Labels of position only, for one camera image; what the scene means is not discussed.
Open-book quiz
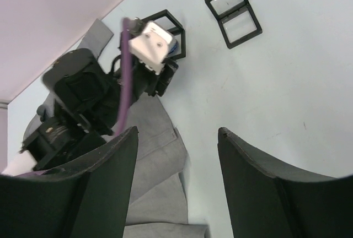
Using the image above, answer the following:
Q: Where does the black frame stand right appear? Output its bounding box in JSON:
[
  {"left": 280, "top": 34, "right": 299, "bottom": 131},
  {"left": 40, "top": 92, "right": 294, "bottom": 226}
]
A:
[{"left": 204, "top": 0, "right": 263, "bottom": 49}]

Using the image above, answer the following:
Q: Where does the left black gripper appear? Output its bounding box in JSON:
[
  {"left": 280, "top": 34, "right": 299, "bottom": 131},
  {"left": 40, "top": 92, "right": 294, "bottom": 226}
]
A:
[{"left": 145, "top": 58, "right": 179, "bottom": 97}]

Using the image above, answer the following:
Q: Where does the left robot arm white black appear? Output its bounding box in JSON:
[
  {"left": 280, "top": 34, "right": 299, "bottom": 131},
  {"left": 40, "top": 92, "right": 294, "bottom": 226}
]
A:
[{"left": 4, "top": 48, "right": 178, "bottom": 176}]

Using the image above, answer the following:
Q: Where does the grey button-up shirt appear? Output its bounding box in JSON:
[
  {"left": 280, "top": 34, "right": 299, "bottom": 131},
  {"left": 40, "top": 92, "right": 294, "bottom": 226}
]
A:
[{"left": 23, "top": 19, "right": 210, "bottom": 238}]

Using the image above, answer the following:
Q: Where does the black frame stand left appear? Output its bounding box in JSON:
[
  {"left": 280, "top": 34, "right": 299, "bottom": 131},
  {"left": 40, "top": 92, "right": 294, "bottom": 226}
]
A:
[{"left": 127, "top": 9, "right": 186, "bottom": 60}]

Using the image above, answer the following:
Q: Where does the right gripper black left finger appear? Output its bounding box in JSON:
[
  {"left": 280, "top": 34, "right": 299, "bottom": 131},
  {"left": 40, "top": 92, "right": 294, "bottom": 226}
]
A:
[{"left": 1, "top": 127, "right": 138, "bottom": 237}]

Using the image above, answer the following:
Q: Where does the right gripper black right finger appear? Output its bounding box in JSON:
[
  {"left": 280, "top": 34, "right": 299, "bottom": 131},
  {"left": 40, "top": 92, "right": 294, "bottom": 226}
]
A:
[{"left": 218, "top": 127, "right": 352, "bottom": 237}]

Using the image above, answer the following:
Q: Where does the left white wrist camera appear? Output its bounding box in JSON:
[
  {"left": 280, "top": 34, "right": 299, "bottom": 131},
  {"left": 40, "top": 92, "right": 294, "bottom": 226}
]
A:
[{"left": 129, "top": 33, "right": 169, "bottom": 75}]

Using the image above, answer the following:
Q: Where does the black frame stand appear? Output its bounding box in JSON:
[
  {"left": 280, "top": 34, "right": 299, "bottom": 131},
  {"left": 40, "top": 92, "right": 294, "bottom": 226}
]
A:
[
  {"left": 127, "top": 9, "right": 186, "bottom": 60},
  {"left": 204, "top": 0, "right": 263, "bottom": 49}
]

